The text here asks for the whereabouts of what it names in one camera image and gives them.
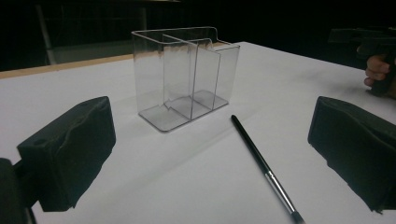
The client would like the clear plastic organizer box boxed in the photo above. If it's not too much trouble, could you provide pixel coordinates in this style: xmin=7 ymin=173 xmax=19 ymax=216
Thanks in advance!
xmin=131 ymin=25 xmax=241 ymax=133

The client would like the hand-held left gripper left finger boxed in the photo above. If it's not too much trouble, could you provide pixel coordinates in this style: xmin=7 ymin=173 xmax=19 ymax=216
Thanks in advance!
xmin=16 ymin=95 xmax=117 ymax=213

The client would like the black makeup brush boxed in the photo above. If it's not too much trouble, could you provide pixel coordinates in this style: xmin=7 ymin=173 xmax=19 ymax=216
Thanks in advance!
xmin=230 ymin=114 xmax=307 ymax=224

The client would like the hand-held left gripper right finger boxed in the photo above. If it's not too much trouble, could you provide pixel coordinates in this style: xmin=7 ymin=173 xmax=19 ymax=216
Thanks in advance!
xmin=307 ymin=95 xmax=396 ymax=215

